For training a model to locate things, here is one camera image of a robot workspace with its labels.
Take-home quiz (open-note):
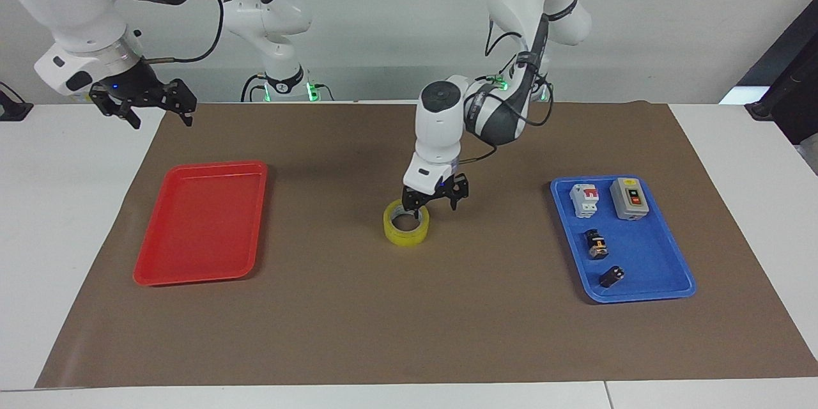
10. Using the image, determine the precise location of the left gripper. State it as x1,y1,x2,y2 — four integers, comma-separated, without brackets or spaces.
401,171,470,219

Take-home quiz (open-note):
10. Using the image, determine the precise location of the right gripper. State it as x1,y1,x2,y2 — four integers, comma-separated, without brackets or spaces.
89,61,198,130

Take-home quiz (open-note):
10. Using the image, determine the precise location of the yellow tape roll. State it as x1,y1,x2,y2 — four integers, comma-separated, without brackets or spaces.
382,198,431,248

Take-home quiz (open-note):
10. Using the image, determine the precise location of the red plastic tray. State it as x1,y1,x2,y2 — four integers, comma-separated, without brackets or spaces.
132,160,270,287

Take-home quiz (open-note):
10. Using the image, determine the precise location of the black stand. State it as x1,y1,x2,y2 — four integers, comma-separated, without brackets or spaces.
0,81,34,122
743,51,818,146

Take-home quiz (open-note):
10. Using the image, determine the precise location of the white circuit breaker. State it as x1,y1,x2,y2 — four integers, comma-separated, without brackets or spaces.
569,183,601,220

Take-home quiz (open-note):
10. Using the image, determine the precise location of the black and orange component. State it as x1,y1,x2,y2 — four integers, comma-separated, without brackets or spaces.
584,228,610,261

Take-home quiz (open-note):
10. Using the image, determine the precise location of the blue plastic tray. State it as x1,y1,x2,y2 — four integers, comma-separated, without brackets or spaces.
550,174,698,304

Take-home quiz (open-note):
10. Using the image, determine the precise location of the black cable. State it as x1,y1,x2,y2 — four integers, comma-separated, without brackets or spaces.
455,74,555,164
142,0,226,65
240,72,268,104

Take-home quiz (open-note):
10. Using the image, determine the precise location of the grey switch box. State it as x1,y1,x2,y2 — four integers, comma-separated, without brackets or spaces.
609,177,652,222

